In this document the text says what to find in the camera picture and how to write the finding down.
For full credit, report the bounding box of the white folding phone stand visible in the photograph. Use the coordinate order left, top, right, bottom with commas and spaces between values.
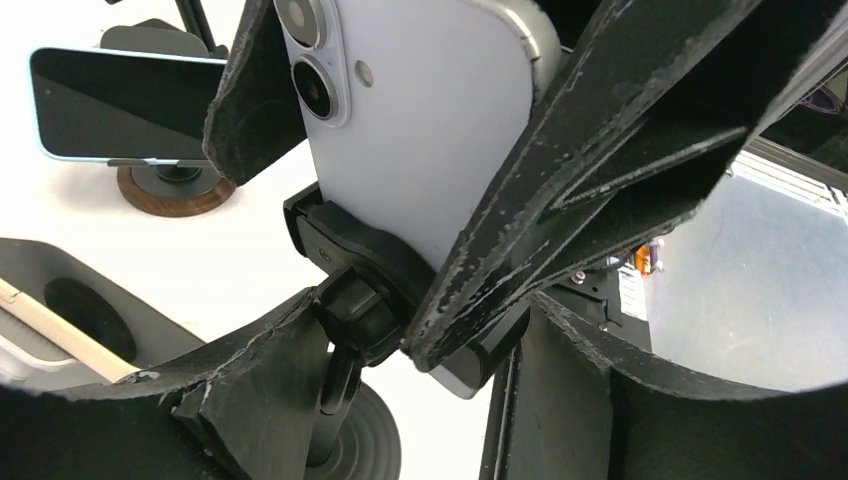
1, 238, 204, 390

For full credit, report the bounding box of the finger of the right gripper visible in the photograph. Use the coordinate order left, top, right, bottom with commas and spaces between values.
202, 0, 307, 186
405, 1, 847, 372

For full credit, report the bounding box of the black round-base phone stand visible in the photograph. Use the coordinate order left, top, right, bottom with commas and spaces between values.
283, 182, 531, 480

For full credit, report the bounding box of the right white cable duct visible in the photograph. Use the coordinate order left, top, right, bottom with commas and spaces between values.
727, 151, 847, 221

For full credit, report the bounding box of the orange connector with wires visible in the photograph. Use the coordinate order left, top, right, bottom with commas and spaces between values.
630, 237, 665, 277

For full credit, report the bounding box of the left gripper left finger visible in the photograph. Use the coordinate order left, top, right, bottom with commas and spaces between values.
1, 289, 328, 479

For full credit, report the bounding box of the lavender phone black screen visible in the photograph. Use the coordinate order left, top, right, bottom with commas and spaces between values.
272, 0, 564, 401

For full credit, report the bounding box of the light blue phone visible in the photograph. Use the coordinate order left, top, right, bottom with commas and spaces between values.
28, 47, 226, 166

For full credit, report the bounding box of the cream phone black screen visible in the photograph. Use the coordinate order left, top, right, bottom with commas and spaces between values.
1, 279, 140, 383

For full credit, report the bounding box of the wooden round-base phone stand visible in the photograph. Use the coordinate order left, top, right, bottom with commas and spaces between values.
100, 19, 236, 218

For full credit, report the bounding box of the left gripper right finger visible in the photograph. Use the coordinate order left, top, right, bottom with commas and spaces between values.
490, 294, 847, 479

